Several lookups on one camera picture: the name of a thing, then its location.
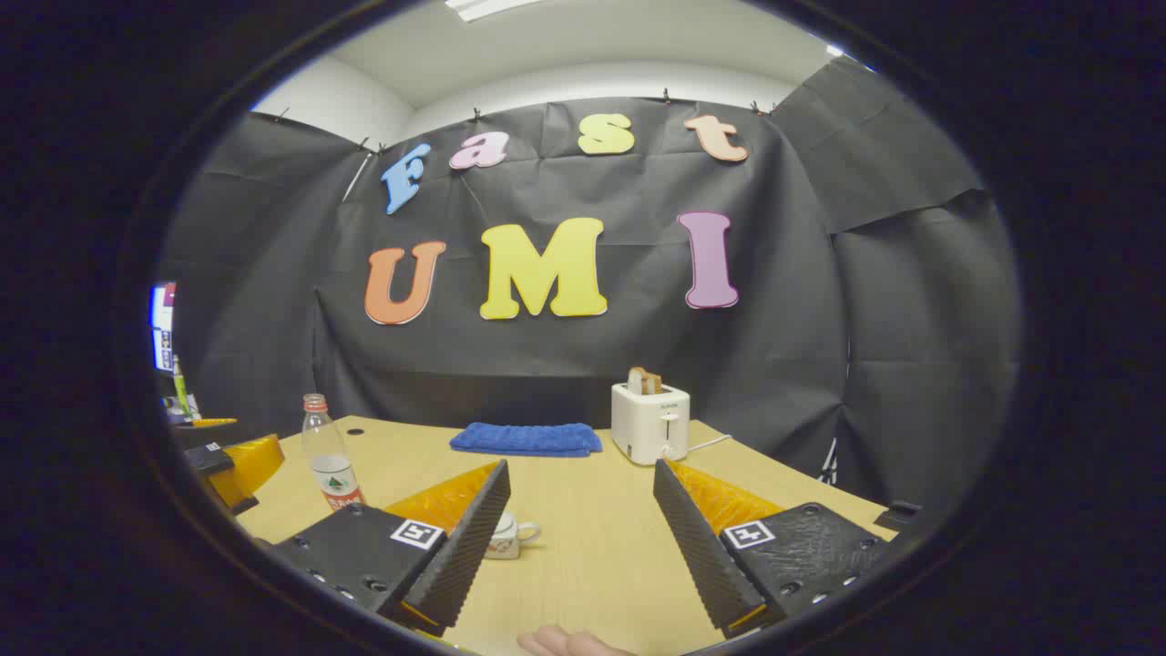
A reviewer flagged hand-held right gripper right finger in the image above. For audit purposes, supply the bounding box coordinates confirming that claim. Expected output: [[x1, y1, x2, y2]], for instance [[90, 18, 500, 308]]
[[652, 458, 898, 639]]

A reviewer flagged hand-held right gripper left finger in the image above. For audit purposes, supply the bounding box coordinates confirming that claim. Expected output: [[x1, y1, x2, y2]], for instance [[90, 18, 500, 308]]
[[271, 458, 513, 639]]

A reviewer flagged white ceramic teacup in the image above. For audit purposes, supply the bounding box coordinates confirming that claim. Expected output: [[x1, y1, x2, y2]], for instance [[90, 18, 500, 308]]
[[486, 510, 542, 560]]

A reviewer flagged clear plastic water bottle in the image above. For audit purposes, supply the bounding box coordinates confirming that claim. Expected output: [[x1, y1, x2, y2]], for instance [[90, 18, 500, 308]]
[[302, 394, 366, 511]]

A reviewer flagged blue folded towel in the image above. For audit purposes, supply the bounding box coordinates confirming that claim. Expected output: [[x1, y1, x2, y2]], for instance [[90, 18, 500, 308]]
[[449, 422, 603, 458]]

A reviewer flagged white toaster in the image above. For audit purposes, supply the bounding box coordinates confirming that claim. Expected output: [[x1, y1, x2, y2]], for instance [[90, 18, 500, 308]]
[[610, 382, 690, 466]]

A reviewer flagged computer monitor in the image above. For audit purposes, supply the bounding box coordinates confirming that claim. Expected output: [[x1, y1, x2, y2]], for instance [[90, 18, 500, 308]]
[[150, 282, 177, 373]]

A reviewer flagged ceiling light panel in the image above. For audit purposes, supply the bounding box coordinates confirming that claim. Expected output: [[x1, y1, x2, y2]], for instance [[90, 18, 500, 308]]
[[445, 0, 538, 23]]

